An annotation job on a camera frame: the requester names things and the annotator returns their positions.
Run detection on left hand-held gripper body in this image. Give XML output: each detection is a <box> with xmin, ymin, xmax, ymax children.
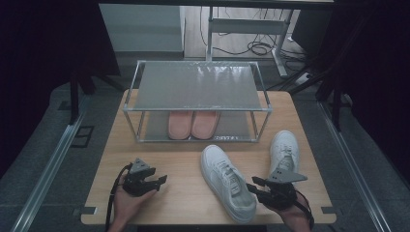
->
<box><xmin>122</xmin><ymin>158</ymin><xmax>158</xmax><ymax>197</ymax></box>

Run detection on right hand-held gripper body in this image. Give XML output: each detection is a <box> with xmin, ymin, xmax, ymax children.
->
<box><xmin>259</xmin><ymin>167</ymin><xmax>308</xmax><ymax>211</ymax></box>

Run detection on white sneaker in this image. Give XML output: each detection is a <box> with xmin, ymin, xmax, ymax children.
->
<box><xmin>269</xmin><ymin>130</ymin><xmax>301</xmax><ymax>182</ymax></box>
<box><xmin>200</xmin><ymin>144</ymin><xmax>258</xmax><ymax>224</ymax></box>

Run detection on pink slipper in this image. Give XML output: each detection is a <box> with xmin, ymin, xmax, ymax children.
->
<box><xmin>167</xmin><ymin>110</ymin><xmax>194</xmax><ymax>141</ymax></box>
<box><xmin>190</xmin><ymin>110</ymin><xmax>221</xmax><ymax>141</ymax></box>

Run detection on two-tier metal shoe rack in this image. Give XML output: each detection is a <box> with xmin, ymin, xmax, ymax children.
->
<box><xmin>122</xmin><ymin>60</ymin><xmax>274</xmax><ymax>143</ymax></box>

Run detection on person's left hand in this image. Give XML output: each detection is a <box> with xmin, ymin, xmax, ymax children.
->
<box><xmin>112</xmin><ymin>187</ymin><xmax>158</xmax><ymax>226</ymax></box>

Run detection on person's right hand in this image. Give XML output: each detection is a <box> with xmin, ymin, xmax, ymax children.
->
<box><xmin>274</xmin><ymin>197</ymin><xmax>311</xmax><ymax>226</ymax></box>

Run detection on black metal stand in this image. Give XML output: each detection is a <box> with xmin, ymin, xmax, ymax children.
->
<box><xmin>69</xmin><ymin>64</ymin><xmax>125</xmax><ymax>126</ymax></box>
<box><xmin>267</xmin><ymin>15</ymin><xmax>366</xmax><ymax>131</ymax></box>

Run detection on white power strip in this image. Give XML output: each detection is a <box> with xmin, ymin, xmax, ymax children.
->
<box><xmin>294</xmin><ymin>72</ymin><xmax>314</xmax><ymax>85</ymax></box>

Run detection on grey cabinet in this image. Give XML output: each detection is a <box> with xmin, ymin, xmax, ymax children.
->
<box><xmin>99</xmin><ymin>3</ymin><xmax>187</xmax><ymax>53</ymax></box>

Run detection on dark curtain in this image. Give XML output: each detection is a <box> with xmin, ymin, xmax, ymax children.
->
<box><xmin>0</xmin><ymin>0</ymin><xmax>122</xmax><ymax>178</ymax></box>
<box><xmin>317</xmin><ymin>0</ymin><xmax>410</xmax><ymax>185</ymax></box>

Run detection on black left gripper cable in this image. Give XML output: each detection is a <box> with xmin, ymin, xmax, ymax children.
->
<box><xmin>104</xmin><ymin>163</ymin><xmax>133</xmax><ymax>232</ymax></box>

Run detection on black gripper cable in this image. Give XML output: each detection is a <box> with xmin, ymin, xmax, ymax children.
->
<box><xmin>104</xmin><ymin>163</ymin><xmax>133</xmax><ymax>232</ymax></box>
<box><xmin>294</xmin><ymin>189</ymin><xmax>315</xmax><ymax>230</ymax></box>

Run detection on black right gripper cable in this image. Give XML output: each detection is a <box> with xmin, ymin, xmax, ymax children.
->
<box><xmin>294</xmin><ymin>189</ymin><xmax>315</xmax><ymax>230</ymax></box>

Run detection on aluminium floor rail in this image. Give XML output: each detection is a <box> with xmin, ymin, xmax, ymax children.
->
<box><xmin>11</xmin><ymin>96</ymin><xmax>93</xmax><ymax>232</ymax></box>
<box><xmin>317</xmin><ymin>101</ymin><xmax>393</xmax><ymax>232</ymax></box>

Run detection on black cables on floor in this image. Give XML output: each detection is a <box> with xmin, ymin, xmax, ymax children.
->
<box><xmin>198</xmin><ymin>6</ymin><xmax>308</xmax><ymax>62</ymax></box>

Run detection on white metal desk frame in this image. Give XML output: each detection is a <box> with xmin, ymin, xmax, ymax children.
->
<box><xmin>205</xmin><ymin>6</ymin><xmax>296</xmax><ymax>78</ymax></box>

